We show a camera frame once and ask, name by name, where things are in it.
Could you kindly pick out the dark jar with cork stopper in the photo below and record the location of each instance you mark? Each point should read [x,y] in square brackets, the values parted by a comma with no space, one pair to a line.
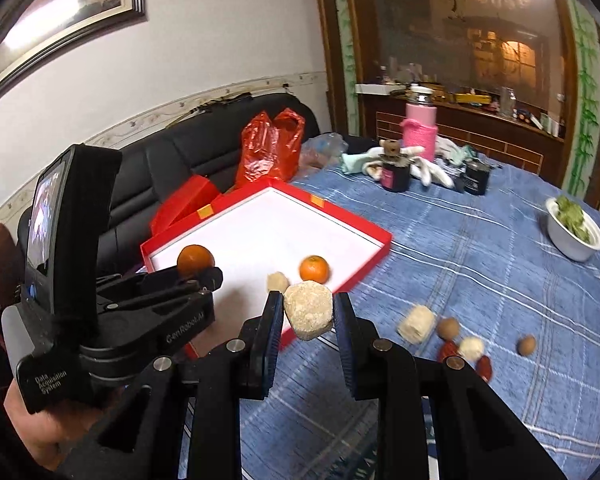
[394,175]

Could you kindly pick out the framed painting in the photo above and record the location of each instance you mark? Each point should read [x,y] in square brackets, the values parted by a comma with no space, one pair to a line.
[55,5]

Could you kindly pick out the white flat box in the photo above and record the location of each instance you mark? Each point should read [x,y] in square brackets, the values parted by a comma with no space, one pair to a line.
[375,89]

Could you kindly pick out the shallow red gift box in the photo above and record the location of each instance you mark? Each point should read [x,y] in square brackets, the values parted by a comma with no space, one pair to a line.
[280,230]

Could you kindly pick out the green leafy vegetables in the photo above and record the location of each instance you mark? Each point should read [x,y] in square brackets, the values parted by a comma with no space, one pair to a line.
[575,220]

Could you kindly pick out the mint green cloth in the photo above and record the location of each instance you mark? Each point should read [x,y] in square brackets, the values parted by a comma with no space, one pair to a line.
[352,162]

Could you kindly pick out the glass pitcher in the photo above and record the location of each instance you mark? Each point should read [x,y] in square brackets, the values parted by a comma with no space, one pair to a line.
[507,100]

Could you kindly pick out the white bowl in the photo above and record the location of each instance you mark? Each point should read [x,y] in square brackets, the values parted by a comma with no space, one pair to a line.
[570,245]

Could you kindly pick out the small orange mandarin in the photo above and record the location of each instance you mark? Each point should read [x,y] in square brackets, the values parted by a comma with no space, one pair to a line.
[314,269]

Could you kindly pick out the pink thermos bottle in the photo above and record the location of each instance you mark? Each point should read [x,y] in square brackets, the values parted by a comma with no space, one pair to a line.
[420,135]

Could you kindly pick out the clear plastic bag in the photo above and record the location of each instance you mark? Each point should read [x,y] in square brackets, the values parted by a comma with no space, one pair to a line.
[322,147]

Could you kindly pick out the brown longan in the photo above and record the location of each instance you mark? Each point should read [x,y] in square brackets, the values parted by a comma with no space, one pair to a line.
[449,328]
[526,345]

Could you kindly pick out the person's left hand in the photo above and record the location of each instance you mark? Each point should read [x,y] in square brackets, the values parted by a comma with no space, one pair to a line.
[50,430]

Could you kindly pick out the large orange mandarin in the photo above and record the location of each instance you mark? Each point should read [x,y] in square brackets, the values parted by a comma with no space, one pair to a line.
[195,257]

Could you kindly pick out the black leather sofa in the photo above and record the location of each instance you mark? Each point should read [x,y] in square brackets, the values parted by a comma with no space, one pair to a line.
[145,175]

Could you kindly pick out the pale sugarcane chunk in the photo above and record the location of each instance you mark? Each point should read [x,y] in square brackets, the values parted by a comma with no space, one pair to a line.
[416,324]
[277,281]
[307,310]
[471,348]

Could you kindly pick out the white cotton glove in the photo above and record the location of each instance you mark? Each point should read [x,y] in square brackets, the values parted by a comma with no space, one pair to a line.
[375,157]
[432,172]

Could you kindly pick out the pale green white cloth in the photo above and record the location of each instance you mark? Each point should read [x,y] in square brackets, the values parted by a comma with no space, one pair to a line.
[455,152]

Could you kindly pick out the wooden sideboard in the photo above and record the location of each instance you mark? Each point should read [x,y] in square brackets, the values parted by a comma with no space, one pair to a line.
[480,125]

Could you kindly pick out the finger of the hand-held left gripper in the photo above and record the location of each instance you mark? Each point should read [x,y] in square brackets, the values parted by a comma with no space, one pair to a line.
[180,292]
[155,275]

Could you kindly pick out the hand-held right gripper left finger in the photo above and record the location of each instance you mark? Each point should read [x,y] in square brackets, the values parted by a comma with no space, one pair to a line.
[270,340]

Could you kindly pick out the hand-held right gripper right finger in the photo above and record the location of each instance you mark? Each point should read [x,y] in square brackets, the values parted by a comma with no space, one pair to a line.
[347,350]

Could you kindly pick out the red plastic bag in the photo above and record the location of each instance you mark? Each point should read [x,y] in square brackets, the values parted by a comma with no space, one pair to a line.
[265,150]

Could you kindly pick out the black tin can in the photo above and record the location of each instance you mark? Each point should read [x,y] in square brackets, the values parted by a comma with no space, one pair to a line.
[476,180]

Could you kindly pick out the yellow box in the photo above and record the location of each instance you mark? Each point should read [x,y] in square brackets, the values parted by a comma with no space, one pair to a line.
[472,97]

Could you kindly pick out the bamboo painted panel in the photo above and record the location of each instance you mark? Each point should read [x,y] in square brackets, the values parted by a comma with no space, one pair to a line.
[347,60]
[582,100]

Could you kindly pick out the brown seat back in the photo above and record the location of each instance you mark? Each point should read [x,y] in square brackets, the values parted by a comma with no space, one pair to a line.
[0,255]

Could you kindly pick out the red box lid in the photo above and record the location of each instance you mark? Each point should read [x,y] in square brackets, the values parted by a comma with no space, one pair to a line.
[185,200]

